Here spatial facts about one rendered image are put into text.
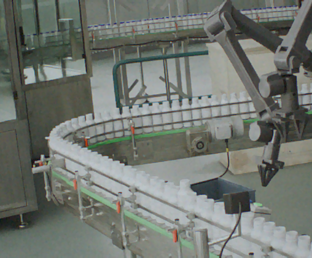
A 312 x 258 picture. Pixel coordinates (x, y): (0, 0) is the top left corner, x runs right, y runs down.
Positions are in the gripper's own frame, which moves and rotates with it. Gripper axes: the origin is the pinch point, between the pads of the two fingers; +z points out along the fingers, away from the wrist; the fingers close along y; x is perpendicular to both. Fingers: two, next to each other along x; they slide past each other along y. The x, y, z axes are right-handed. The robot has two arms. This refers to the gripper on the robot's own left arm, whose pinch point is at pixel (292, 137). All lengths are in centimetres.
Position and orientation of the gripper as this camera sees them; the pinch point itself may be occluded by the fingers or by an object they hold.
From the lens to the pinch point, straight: 240.9
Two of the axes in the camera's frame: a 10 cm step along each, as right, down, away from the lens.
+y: 8.8, -1.8, 4.4
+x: -4.7, -1.3, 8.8
